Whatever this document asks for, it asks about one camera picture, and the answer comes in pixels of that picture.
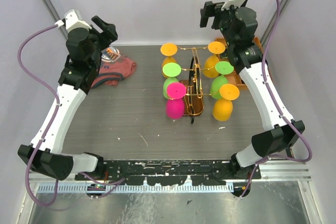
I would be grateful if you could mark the pink wine glass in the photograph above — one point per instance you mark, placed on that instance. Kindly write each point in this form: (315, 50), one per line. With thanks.
(175, 104)

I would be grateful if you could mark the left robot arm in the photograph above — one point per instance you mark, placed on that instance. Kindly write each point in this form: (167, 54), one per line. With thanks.
(44, 154)

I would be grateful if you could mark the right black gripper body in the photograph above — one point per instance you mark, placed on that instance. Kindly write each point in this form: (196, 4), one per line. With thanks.
(221, 18)

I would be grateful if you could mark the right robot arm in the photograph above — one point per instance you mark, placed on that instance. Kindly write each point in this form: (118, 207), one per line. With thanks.
(281, 130)

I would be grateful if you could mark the red folded t-shirt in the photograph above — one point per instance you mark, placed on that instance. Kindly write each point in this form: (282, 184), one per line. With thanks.
(114, 68)

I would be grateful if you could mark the wooden compartment tray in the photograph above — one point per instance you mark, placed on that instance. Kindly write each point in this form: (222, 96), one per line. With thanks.
(234, 78)

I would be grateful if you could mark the green wine glass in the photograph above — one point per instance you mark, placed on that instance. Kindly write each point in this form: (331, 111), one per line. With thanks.
(223, 68)
(171, 71)

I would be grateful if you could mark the aluminium rail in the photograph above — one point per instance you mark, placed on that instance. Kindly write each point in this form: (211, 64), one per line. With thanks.
(278, 170)

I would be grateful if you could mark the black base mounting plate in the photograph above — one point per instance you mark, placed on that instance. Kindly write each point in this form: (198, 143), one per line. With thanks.
(171, 172)

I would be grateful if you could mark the slotted cable duct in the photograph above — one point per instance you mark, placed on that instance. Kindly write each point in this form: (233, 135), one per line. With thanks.
(186, 188)

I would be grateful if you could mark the orange wine glass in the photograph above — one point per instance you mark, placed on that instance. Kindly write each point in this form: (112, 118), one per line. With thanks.
(223, 107)
(168, 50)
(216, 48)

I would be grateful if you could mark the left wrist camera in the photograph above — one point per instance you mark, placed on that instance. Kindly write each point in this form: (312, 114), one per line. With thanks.
(72, 20)

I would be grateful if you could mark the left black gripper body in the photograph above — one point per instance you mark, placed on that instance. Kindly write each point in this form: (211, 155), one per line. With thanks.
(103, 39)

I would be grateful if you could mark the gold wire wine glass rack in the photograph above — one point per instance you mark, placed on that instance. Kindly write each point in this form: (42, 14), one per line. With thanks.
(194, 97)

